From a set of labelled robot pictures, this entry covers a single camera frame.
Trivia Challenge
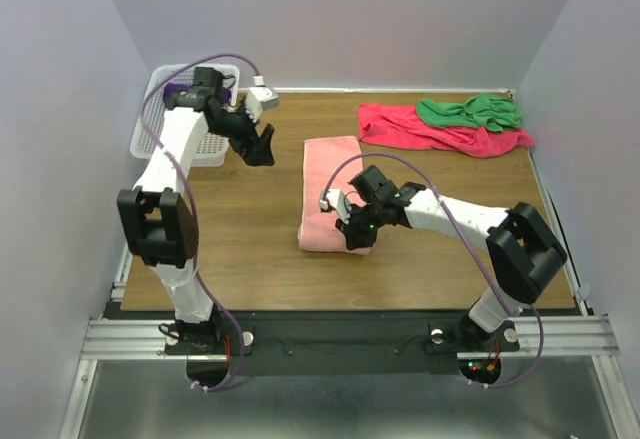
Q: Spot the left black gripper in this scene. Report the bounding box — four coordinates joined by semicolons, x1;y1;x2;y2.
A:
210;97;276;167

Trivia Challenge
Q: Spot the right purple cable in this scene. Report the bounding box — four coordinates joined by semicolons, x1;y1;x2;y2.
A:
322;152;546;391

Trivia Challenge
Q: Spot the aluminium frame rail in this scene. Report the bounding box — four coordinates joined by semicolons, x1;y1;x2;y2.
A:
80;316;620;361

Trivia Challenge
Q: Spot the rolled purple towel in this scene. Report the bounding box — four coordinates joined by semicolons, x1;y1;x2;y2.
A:
162;83;233;107

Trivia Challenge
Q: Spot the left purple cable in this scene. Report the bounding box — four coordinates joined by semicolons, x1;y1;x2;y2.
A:
139;53;264;394

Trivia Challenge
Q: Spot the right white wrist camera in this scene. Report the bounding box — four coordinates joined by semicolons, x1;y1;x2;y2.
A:
319;188;352;224

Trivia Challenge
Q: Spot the white perforated plastic basket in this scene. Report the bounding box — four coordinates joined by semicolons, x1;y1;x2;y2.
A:
129;63;241;168

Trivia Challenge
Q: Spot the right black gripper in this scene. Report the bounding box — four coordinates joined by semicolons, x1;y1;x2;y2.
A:
335;200;385;249

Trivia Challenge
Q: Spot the green towel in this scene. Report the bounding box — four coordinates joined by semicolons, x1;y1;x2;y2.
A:
416;93;522;133

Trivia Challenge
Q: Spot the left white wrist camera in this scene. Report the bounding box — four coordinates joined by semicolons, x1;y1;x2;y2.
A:
244;86;279;124

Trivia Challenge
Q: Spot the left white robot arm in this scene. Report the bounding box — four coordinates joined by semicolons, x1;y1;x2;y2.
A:
116;66;279;354

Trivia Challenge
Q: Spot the pink towel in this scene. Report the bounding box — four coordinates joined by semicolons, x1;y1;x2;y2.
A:
296;134;375;255

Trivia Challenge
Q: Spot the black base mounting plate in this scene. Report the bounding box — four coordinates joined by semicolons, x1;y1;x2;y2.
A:
158;310;520;378

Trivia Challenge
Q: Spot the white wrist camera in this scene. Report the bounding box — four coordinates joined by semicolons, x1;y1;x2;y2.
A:
244;86;279;124
319;188;352;224

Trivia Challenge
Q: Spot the red towel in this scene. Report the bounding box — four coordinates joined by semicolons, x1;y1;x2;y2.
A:
358;104;535;159

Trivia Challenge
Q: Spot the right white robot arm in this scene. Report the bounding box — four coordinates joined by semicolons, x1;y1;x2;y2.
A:
319;166;567;349

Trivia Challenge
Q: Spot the purple cable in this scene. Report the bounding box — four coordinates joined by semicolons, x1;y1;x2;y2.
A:
139;53;264;394
322;152;546;391

